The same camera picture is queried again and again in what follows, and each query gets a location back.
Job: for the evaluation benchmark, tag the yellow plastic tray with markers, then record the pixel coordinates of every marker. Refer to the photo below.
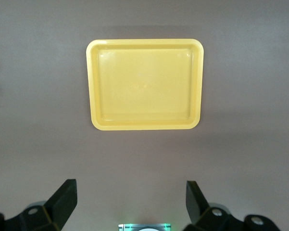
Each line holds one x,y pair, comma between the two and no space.
144,84

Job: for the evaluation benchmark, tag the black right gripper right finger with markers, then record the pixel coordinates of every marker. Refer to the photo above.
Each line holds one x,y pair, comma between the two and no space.
198,209

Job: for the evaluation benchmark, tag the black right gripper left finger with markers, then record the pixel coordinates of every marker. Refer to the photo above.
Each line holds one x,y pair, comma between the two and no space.
60,207

